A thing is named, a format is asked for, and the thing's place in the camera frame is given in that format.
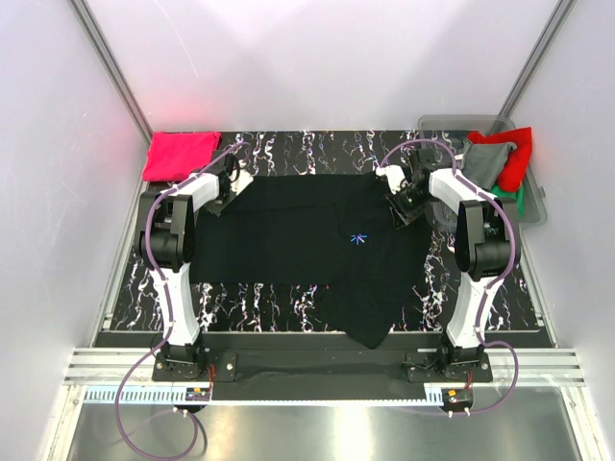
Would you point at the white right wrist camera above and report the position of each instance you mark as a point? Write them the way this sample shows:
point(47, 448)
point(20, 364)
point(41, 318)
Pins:
point(394, 176)

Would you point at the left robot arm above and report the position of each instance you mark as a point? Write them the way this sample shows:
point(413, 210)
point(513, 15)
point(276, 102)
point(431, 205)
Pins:
point(165, 240)

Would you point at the red t-shirt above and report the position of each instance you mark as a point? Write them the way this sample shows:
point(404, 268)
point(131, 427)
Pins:
point(517, 163)

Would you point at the left aluminium corner post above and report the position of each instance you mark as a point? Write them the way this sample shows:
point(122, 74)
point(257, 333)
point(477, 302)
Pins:
point(103, 51)

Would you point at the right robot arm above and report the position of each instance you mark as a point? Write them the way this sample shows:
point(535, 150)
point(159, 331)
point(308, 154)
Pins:
point(486, 251)

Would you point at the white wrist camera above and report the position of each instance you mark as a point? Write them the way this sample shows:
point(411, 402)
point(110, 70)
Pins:
point(240, 179)
point(394, 176)

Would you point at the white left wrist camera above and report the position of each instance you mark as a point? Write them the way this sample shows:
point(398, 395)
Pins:
point(240, 179)

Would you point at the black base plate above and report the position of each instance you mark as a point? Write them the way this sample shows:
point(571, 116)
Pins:
point(270, 388)

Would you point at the aluminium frame rail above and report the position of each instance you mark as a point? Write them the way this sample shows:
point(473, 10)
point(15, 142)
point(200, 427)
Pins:
point(535, 367)

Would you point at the clear plastic bin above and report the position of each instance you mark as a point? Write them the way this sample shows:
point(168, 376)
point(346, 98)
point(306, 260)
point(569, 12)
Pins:
point(452, 129)

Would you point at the black t-shirt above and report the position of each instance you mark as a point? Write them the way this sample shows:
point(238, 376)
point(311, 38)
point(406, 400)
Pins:
point(337, 232)

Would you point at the aluminium corner post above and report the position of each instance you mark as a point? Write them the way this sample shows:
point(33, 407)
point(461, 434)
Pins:
point(539, 51)
point(103, 51)

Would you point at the grey t-shirt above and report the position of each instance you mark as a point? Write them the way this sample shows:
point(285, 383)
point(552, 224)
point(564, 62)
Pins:
point(482, 164)

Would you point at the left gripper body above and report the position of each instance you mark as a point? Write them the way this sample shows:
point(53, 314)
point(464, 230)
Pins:
point(217, 206)

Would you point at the right aluminium corner post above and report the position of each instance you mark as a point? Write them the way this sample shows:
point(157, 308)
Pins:
point(539, 51)

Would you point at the pink folded t-shirt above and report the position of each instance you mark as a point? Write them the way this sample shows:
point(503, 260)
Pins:
point(172, 157)

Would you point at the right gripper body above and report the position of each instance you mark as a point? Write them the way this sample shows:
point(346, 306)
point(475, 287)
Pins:
point(407, 203)

